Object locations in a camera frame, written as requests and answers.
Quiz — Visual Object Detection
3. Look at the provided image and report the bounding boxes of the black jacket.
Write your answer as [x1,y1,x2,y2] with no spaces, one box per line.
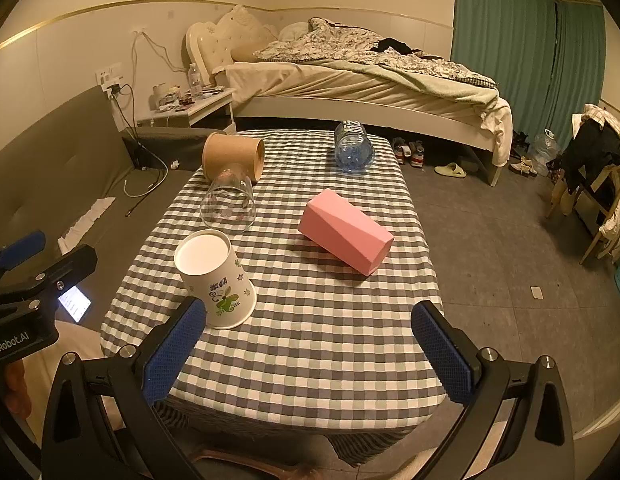
[560,119,620,197]

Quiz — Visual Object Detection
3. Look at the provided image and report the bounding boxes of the white wall socket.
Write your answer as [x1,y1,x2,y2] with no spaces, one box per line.
[95,62,125,93]

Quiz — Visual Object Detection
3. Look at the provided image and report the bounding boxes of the white bed with tufted headboard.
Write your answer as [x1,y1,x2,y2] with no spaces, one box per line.
[185,4,514,187]

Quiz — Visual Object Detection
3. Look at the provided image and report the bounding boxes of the green curtain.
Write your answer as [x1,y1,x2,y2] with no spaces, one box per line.
[554,0,606,108]
[450,0,560,107]

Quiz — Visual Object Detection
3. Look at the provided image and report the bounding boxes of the white tissue paper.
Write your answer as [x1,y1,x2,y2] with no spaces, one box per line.
[57,196,117,242]

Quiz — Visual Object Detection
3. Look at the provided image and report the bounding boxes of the wooden chair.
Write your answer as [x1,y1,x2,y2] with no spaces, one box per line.
[547,160,620,267]

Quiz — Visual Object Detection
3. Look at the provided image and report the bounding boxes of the pair of sneakers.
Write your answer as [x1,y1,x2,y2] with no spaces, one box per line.
[392,141,427,167]

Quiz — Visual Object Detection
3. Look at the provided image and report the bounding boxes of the person's left hand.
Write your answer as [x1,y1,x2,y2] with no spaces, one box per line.
[4,359,35,417]

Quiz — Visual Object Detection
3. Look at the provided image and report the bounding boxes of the smartphone with lit screen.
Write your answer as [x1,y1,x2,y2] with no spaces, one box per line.
[57,285,94,324]

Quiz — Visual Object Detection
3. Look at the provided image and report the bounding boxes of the checkered tablecloth table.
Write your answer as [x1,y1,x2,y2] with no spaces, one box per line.
[100,129,445,433]

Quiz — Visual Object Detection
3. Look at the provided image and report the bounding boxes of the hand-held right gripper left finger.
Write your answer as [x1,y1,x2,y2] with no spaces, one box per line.
[42,296,211,480]

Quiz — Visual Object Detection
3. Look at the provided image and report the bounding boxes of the pale green blanket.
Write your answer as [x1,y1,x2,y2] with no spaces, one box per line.
[310,57,501,112]

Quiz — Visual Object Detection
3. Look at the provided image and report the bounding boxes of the white wall cable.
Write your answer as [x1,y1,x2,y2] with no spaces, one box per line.
[131,30,191,92]

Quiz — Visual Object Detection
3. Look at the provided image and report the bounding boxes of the grey sofa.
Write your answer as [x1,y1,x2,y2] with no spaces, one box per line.
[0,84,207,266]

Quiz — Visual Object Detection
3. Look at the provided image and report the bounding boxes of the clear glass cup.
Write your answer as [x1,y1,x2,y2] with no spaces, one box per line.
[200,172,257,233]

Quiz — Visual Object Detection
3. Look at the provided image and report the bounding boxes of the black cable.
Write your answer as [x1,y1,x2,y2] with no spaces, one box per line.
[112,85,142,153]

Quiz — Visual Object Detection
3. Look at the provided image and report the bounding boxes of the pink angular box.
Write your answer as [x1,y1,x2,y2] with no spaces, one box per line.
[297,188,395,277]

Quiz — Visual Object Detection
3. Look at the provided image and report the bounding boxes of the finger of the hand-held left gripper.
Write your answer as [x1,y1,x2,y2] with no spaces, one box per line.
[0,244,99,313]
[0,230,46,283]

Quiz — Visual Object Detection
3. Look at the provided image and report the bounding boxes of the white pillow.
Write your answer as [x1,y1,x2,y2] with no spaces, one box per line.
[277,22,311,42]

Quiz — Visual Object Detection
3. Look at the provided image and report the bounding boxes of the beige shoes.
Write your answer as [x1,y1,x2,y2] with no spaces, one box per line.
[510,156,540,177]

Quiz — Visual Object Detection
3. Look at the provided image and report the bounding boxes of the brown cardboard cup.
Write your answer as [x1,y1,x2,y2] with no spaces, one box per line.
[202,132,266,183]

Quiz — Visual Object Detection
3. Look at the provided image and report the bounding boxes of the blue tinted glass jar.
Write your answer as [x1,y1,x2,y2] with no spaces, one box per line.
[334,120,376,173]

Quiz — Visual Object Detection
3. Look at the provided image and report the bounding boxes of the floral quilt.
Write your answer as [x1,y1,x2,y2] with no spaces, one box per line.
[252,16,498,88]

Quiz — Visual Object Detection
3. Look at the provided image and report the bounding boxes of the white nightstand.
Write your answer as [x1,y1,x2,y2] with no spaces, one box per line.
[136,87,238,134]

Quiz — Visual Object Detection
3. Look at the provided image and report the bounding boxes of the black garment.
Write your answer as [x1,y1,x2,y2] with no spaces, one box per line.
[370,37,427,57]

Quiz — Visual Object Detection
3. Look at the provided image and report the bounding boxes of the white floral paper cup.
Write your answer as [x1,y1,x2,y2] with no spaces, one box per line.
[173,230,257,331]

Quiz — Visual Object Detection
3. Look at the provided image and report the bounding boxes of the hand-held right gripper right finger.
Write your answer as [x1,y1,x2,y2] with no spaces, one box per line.
[411,300,576,480]

